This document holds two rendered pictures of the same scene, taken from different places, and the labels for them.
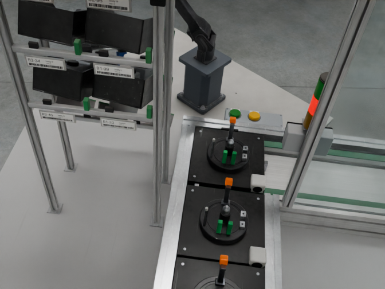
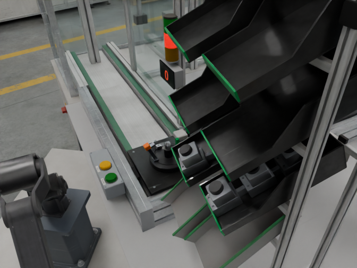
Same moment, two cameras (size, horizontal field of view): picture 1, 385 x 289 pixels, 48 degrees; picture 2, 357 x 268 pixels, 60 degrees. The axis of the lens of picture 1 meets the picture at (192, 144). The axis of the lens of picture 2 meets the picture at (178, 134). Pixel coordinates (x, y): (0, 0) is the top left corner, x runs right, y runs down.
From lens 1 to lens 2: 1.48 m
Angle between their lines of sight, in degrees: 78
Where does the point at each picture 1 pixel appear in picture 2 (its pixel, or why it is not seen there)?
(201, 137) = (162, 182)
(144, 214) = not seen: hidden behind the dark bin
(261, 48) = not seen: outside the picture
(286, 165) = (139, 142)
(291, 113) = (59, 172)
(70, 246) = (320, 232)
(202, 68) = (79, 199)
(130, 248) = not seen: hidden behind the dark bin
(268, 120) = (103, 156)
